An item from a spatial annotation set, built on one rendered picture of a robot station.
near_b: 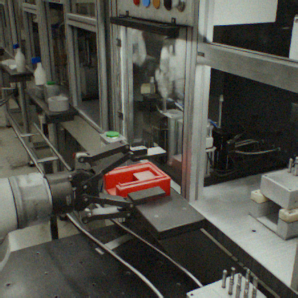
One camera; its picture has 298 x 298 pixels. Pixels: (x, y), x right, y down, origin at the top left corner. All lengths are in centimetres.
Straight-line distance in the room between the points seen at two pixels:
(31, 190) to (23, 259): 68
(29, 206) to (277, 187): 58
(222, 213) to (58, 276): 51
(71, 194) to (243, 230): 49
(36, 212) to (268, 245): 55
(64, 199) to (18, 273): 63
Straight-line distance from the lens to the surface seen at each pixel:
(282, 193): 102
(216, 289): 84
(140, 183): 111
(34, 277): 129
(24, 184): 70
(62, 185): 71
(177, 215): 108
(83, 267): 129
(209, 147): 119
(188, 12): 101
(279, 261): 97
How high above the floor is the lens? 147
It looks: 23 degrees down
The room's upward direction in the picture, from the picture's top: straight up
